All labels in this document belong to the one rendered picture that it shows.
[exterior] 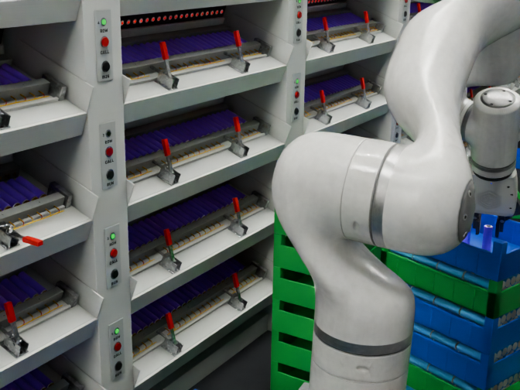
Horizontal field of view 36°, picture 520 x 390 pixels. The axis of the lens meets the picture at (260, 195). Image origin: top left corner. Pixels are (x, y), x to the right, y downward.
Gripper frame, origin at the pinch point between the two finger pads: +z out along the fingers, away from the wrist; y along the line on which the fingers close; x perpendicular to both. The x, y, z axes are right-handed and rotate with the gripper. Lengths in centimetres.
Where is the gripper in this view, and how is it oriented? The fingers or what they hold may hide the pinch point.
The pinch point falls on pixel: (488, 224)
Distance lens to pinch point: 171.0
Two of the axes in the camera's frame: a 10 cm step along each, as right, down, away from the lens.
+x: 3.2, -6.5, 6.8
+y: 9.4, 1.2, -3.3
